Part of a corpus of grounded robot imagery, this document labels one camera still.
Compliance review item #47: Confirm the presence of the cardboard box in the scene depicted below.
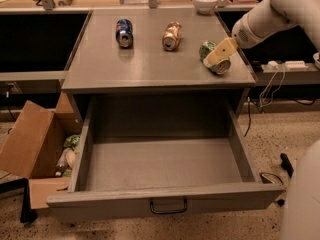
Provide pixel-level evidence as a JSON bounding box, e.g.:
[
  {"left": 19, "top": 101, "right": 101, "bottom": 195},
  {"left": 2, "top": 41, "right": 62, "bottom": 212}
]
[{"left": 0, "top": 92, "right": 83, "bottom": 209}]

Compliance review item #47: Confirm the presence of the white bowl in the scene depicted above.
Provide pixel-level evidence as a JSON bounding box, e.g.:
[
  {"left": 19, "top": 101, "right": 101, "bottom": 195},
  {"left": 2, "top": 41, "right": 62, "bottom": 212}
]
[{"left": 192, "top": 0, "right": 219, "bottom": 14}]

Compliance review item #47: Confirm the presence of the open grey top drawer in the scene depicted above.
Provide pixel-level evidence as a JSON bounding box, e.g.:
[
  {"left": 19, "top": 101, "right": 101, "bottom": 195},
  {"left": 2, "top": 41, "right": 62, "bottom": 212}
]
[{"left": 47, "top": 93, "right": 284, "bottom": 222}]

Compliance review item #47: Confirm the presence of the orange soda can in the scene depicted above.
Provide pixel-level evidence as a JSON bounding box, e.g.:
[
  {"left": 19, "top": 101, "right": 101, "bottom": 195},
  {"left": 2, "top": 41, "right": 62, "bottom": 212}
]
[{"left": 162, "top": 22, "right": 182, "bottom": 51}]

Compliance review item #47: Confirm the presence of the grey drawer cabinet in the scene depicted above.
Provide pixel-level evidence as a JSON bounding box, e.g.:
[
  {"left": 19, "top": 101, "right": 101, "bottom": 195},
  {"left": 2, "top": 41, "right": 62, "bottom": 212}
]
[{"left": 60, "top": 7, "right": 257, "bottom": 118}]

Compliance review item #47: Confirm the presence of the black drawer handle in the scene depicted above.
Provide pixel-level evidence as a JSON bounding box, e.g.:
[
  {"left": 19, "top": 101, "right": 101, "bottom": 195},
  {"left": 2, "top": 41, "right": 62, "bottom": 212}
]
[{"left": 149, "top": 199, "right": 188, "bottom": 215}]

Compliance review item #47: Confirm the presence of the green snack bag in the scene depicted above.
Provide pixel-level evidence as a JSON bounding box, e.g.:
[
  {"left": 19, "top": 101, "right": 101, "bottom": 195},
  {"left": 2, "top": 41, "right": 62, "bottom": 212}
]
[{"left": 63, "top": 134, "right": 80, "bottom": 151}]

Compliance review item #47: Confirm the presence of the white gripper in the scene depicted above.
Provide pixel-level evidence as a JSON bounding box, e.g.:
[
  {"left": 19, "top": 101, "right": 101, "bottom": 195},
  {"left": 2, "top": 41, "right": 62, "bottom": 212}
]
[{"left": 203, "top": 16, "right": 263, "bottom": 68}]

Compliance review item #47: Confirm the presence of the white power strip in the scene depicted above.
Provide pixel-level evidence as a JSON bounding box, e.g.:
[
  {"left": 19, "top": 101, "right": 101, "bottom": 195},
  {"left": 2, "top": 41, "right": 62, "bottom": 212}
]
[{"left": 262, "top": 61, "right": 308, "bottom": 72}]

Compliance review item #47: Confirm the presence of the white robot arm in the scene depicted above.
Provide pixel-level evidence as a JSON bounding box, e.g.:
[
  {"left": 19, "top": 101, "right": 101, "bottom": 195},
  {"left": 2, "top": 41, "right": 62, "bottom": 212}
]
[{"left": 203, "top": 0, "right": 320, "bottom": 240}]

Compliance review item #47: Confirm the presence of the black cable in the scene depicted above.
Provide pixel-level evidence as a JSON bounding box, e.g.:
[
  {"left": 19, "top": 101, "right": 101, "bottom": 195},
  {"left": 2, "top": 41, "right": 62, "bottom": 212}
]
[{"left": 243, "top": 96, "right": 252, "bottom": 138}]

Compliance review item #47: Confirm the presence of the green soda can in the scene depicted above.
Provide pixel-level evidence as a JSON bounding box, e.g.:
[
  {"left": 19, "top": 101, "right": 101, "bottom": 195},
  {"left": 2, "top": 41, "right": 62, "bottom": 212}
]
[{"left": 199, "top": 40, "right": 231, "bottom": 75}]

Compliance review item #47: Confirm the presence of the black chair leg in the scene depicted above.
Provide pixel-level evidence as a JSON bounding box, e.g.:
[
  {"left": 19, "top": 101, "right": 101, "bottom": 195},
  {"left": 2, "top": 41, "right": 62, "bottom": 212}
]
[{"left": 0, "top": 178, "right": 38, "bottom": 224}]

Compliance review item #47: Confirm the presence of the blue soda can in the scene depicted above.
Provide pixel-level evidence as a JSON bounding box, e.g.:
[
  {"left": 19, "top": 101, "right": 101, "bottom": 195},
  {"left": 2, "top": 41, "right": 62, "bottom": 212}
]
[{"left": 116, "top": 19, "right": 133, "bottom": 48}]

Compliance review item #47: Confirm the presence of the black stand leg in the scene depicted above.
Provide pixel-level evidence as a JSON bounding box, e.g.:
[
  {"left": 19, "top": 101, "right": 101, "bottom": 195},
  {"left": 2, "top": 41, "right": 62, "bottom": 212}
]
[{"left": 280, "top": 153, "right": 294, "bottom": 177}]

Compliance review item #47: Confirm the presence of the clear plastic bottle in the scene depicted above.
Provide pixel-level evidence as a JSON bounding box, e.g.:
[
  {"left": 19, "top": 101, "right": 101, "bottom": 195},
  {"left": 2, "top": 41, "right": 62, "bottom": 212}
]
[{"left": 55, "top": 148, "right": 72, "bottom": 177}]

